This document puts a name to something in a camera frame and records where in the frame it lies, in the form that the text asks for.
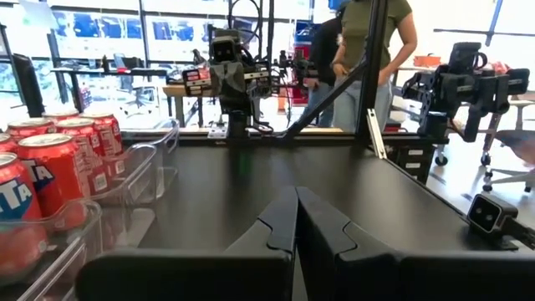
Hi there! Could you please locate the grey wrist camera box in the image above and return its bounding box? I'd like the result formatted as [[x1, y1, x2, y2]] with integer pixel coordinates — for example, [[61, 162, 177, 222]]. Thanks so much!
[[207, 35, 240, 64]]

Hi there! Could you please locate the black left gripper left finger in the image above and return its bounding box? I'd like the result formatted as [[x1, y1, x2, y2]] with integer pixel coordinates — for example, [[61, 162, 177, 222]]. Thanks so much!
[[74, 187, 298, 301]]

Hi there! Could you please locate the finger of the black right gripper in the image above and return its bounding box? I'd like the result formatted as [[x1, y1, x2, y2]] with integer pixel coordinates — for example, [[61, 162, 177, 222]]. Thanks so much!
[[211, 64, 231, 97], [228, 64, 247, 97]]

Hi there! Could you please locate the silver metal strip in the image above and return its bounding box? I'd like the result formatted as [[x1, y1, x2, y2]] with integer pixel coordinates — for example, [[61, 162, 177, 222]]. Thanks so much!
[[365, 108, 389, 161]]

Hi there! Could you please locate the person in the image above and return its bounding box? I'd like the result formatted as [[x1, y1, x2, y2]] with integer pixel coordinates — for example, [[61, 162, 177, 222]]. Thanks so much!
[[332, 0, 419, 135], [300, 0, 348, 129]]

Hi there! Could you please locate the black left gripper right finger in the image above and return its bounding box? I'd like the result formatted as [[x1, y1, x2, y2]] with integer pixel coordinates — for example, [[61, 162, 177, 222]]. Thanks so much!
[[297, 186, 535, 301]]

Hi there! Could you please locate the black drawer cabinet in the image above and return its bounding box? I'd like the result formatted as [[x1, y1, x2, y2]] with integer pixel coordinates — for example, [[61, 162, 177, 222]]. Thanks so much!
[[384, 141, 451, 185]]

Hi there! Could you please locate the black table-level camera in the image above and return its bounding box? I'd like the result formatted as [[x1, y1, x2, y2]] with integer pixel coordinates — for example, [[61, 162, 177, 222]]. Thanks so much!
[[466, 192, 535, 252]]

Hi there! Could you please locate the black computer monitor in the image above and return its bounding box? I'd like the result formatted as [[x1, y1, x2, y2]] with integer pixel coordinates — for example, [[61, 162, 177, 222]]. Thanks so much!
[[10, 53, 46, 119]]

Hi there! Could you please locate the grey office chair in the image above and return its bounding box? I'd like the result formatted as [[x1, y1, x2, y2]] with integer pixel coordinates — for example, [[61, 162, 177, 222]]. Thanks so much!
[[480, 98, 535, 193]]

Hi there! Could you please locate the wooden work table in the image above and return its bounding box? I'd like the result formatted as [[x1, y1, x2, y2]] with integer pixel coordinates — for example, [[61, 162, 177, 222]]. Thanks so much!
[[161, 83, 210, 129]]

